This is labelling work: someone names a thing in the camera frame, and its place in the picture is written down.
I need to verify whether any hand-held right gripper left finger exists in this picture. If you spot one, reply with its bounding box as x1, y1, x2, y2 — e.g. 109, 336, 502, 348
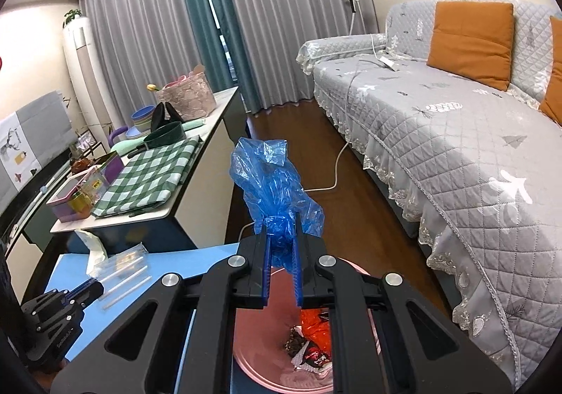
52, 223, 273, 394

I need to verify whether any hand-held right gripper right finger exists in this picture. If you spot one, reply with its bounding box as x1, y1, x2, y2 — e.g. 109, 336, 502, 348
294, 216, 514, 394

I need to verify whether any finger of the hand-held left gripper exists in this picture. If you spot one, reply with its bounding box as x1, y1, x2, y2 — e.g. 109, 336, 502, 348
66, 284, 105, 320
22, 281, 99, 316

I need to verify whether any large red plastic bag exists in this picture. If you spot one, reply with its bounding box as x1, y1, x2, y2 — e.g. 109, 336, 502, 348
299, 308, 334, 353

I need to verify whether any pink trash bin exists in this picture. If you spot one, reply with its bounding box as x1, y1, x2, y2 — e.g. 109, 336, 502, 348
233, 258, 383, 392

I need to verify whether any blue plastic bag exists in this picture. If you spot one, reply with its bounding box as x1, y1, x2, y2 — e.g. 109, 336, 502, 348
229, 137, 326, 274

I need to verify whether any clear plastic package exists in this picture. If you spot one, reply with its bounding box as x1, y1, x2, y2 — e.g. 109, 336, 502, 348
88, 242, 152, 311

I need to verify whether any black tv cabinet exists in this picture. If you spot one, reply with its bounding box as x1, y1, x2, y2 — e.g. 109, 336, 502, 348
0, 152, 110, 254

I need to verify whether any colourful tin box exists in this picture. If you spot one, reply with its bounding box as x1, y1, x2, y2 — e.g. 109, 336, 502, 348
46, 153, 126, 221

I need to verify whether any green checked cloth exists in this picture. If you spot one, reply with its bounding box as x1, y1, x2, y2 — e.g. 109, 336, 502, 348
91, 135, 203, 218

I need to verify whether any mint green tray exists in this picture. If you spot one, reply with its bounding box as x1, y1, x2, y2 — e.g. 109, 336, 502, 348
115, 118, 207, 153

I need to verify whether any purple plastic object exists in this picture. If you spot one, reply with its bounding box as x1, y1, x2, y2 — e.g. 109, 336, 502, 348
106, 125, 129, 151

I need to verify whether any dark green bowl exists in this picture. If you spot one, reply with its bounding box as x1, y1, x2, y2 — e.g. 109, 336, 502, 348
144, 121, 184, 150

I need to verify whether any tv with grey cover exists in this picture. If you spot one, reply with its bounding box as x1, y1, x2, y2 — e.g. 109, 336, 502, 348
0, 90, 73, 212

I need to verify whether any stack of pastel bowls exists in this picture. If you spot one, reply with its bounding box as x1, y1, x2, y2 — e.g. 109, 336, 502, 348
131, 105, 161, 138

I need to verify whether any black triangular object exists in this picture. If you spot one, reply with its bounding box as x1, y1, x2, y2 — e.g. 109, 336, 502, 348
150, 102, 185, 131

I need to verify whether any beige lace basket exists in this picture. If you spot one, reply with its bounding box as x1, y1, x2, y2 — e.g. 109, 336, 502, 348
157, 65, 218, 122

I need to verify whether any sofa with grey quilted cover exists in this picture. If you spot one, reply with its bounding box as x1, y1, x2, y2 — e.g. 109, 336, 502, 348
295, 0, 562, 386

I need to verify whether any white standing air conditioner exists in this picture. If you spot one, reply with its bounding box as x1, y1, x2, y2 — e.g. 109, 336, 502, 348
63, 17, 121, 140

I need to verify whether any grey curtain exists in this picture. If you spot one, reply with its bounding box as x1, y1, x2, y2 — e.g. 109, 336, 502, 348
215, 0, 378, 111
77, 0, 207, 144

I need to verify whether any teal curtain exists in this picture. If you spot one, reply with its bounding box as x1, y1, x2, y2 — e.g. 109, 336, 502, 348
173, 0, 264, 114

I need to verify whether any white floor stand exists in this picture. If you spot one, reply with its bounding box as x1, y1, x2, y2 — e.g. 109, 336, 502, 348
340, 0, 370, 37

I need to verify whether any large orange cushion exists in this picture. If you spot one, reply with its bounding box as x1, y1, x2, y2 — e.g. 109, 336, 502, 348
426, 1, 515, 92

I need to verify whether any white cable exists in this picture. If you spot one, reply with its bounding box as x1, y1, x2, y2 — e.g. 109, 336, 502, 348
239, 32, 400, 241

